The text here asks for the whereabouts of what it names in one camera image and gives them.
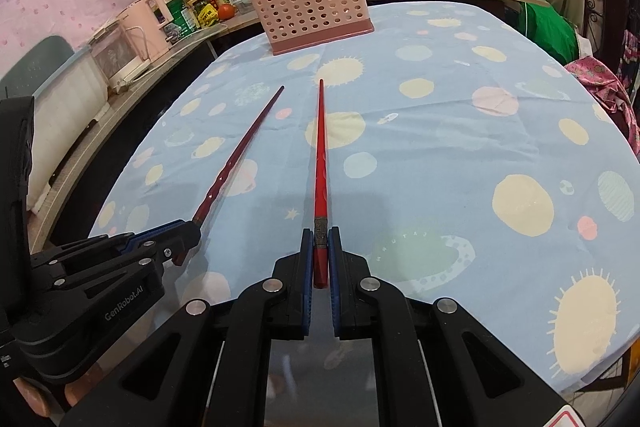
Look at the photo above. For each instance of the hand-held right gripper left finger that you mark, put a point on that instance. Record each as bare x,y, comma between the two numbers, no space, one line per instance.
306,277

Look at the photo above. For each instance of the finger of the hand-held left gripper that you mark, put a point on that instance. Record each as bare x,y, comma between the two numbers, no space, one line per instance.
170,239
120,307

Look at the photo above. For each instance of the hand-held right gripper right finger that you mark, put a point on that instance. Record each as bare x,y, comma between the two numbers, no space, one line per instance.
334,287

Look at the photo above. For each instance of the dark maroon chopstick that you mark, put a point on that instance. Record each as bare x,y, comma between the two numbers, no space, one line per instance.
237,157

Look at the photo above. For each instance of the red chopstick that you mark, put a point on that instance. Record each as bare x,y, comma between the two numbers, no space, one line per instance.
320,167

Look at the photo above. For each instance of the pink perforated utensil basket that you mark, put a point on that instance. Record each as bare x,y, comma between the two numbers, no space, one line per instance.
310,7

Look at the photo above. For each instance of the person's left hand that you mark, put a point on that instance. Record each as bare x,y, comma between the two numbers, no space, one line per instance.
30,393

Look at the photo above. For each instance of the white storage box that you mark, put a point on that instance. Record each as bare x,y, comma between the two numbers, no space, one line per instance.
65,122

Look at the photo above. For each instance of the wooden side counter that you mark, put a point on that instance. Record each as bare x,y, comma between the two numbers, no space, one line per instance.
125,102

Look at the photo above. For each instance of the clear plastic appliance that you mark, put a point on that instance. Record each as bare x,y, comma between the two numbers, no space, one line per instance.
117,57

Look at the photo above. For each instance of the blue printed tablecloth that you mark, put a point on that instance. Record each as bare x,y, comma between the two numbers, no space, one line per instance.
450,147

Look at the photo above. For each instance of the pink kettle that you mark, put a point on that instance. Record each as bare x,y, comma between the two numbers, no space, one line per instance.
145,24

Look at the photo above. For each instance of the green carton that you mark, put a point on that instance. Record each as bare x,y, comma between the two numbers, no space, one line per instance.
181,19

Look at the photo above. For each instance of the yellow packet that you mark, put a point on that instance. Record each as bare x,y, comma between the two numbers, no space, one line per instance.
207,16

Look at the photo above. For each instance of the red tomato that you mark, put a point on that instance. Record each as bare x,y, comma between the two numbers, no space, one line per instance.
226,11

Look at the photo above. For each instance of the pink floral cloth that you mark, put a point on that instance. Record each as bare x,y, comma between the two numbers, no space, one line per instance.
597,82

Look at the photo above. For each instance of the green bag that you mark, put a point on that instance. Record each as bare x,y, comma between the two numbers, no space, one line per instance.
550,29

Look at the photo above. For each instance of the black metal chair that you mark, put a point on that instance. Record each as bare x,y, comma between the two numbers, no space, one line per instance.
607,17

